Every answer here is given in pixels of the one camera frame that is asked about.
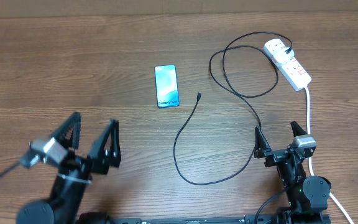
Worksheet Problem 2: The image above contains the white power strip cord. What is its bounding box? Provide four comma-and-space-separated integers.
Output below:
304, 86, 355, 224

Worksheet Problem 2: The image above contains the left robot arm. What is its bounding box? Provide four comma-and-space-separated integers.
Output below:
16, 112, 121, 223

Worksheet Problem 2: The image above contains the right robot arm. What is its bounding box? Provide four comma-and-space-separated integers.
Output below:
254, 121, 331, 224

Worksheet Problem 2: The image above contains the blue screen smartphone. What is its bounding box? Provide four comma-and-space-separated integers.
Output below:
154, 65, 180, 108

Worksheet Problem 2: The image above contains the white power strip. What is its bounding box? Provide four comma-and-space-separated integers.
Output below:
264, 39, 312, 91

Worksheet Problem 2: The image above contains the white charger plug adapter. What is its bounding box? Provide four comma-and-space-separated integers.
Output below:
273, 47, 295, 66

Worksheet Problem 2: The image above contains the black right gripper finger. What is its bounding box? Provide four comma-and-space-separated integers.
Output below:
290, 121, 307, 137
254, 126, 272, 157

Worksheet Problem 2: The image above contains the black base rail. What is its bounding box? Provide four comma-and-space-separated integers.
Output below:
111, 215, 331, 224

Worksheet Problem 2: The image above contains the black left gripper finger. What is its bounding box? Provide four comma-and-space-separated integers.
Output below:
88, 119, 121, 174
50, 112, 81, 150

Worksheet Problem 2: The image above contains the black USB charging cable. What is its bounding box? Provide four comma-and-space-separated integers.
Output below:
173, 31, 293, 186

